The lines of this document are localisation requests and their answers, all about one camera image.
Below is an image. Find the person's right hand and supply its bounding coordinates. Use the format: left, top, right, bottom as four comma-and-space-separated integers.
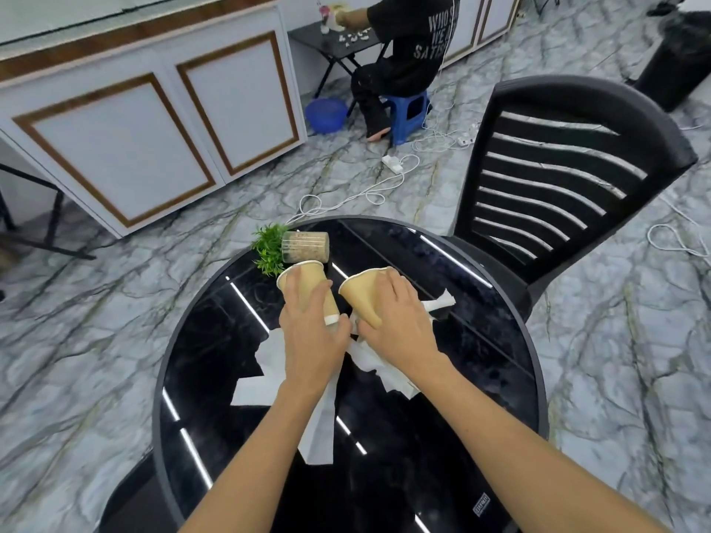
355, 268, 452, 384

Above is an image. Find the person's left hand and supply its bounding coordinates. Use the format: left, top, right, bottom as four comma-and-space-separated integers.
279, 281, 352, 392

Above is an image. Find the tan paper cup white base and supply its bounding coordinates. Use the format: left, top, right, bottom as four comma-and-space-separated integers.
276, 260, 340, 327

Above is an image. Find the person's left forearm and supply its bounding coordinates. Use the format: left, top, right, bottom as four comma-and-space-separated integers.
179, 377, 341, 533

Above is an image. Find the person's right forearm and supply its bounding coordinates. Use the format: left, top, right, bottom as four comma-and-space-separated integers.
408, 363, 675, 533

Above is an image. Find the small white tissue strip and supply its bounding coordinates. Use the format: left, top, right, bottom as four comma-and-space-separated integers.
418, 289, 458, 318

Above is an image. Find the torn white tissue paper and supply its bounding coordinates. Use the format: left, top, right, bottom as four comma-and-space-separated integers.
349, 313, 424, 400

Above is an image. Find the clear plastic toothpick jar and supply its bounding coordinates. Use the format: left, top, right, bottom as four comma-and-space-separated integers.
280, 231, 331, 266

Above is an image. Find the small green artificial plant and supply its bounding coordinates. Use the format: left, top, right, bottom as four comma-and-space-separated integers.
251, 223, 296, 277

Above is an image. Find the large crumpled white tissue paper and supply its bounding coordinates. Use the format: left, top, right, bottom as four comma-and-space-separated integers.
230, 313, 356, 467

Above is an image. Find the round black glass table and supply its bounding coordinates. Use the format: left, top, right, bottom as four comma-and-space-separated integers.
151, 216, 551, 533

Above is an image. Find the blue plastic basin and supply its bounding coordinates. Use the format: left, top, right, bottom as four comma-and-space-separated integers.
304, 97, 348, 135

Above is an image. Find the blue plastic stool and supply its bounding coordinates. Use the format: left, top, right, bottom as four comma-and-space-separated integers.
380, 90, 433, 147

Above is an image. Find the black plastic slatted chair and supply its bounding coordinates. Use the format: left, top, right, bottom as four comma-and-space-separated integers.
447, 74, 700, 322

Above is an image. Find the black folding table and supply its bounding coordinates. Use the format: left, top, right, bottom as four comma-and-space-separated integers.
288, 17, 391, 118

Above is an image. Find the white cabinet with brown trim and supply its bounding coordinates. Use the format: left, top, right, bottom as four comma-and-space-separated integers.
0, 0, 309, 239

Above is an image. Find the narrow white cabinet brown trim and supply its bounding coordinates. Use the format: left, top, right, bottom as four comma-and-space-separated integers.
441, 0, 524, 68

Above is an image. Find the black trash bin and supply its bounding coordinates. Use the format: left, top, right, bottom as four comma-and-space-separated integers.
627, 10, 711, 113

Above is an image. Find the long white cable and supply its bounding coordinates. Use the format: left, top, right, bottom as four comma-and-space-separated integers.
284, 154, 421, 227

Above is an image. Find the tangled white cable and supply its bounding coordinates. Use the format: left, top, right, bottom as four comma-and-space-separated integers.
414, 63, 484, 157

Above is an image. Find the looped white cable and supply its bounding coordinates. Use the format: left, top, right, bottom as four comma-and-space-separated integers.
646, 191, 711, 259

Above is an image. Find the black metal stand frame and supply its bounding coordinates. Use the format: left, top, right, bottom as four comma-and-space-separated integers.
0, 161, 99, 262

